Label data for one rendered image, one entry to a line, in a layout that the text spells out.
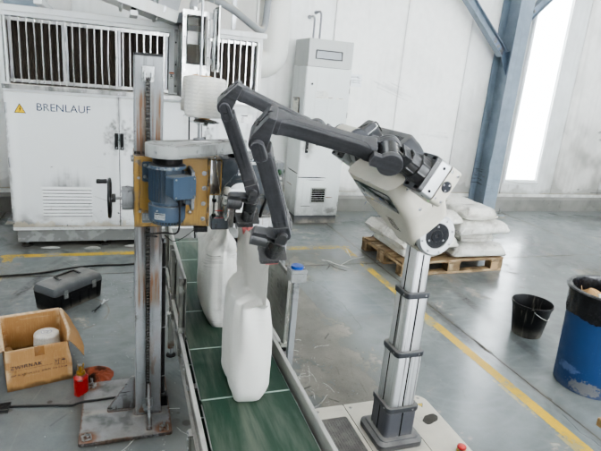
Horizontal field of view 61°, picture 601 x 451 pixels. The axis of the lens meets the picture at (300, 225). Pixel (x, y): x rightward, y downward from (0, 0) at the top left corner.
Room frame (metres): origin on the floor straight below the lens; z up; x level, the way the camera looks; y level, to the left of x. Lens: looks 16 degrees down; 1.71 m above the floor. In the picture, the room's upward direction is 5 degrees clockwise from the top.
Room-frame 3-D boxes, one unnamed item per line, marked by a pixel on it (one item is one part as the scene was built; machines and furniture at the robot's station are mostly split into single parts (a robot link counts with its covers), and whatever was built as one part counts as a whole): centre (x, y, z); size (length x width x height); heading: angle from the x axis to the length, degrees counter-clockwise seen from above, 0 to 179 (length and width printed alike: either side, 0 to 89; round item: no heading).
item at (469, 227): (5.02, -1.74, 0.44); 0.68 x 0.44 x 0.15; 110
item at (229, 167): (2.44, 0.31, 1.21); 0.30 x 0.25 x 0.30; 20
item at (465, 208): (5.23, -1.69, 0.56); 0.67 x 0.43 x 0.15; 20
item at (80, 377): (2.33, 1.09, 0.12); 0.15 x 0.08 x 0.23; 20
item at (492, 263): (5.10, -1.39, 0.07); 1.20 x 0.82 x 0.14; 112
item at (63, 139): (5.24, 1.74, 1.05); 2.28 x 1.16 x 2.09; 110
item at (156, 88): (2.26, 0.71, 0.88); 0.12 x 0.11 x 1.74; 110
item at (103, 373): (2.50, 1.08, 0.02); 0.22 x 0.18 x 0.04; 20
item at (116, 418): (2.24, 0.82, 0.10); 0.50 x 0.42 x 0.20; 20
